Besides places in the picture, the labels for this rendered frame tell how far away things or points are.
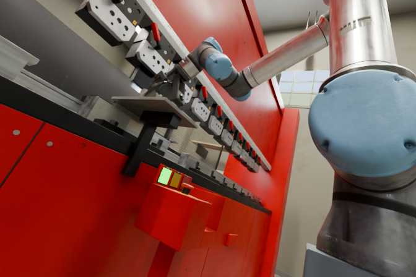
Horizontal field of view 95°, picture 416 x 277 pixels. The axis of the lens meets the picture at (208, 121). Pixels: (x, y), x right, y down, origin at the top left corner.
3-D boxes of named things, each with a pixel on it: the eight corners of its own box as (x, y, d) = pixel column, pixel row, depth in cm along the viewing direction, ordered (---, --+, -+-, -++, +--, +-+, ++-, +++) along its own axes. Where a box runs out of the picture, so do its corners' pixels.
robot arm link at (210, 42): (216, 38, 62) (207, 33, 69) (190, 59, 63) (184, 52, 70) (227, 56, 68) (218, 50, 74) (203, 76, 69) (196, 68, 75)
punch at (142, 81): (130, 84, 73) (140, 65, 76) (127, 85, 74) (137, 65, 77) (148, 99, 80) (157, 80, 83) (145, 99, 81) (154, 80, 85)
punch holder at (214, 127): (210, 126, 116) (218, 103, 122) (199, 125, 120) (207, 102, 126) (220, 136, 127) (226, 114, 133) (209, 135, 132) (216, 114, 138)
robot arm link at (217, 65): (244, 75, 61) (229, 63, 69) (224, 50, 54) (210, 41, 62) (226, 92, 63) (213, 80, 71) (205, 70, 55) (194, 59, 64)
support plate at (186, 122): (164, 99, 52) (166, 96, 52) (110, 98, 66) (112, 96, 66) (197, 128, 65) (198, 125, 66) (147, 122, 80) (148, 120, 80)
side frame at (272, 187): (265, 307, 189) (298, 108, 269) (196, 264, 236) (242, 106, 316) (270, 300, 208) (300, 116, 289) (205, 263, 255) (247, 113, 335)
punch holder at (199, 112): (193, 109, 101) (203, 84, 106) (181, 109, 105) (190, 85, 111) (206, 122, 112) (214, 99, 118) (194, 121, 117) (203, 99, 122)
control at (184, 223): (178, 252, 44) (203, 175, 51) (133, 225, 52) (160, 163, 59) (212, 247, 60) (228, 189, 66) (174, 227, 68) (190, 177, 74)
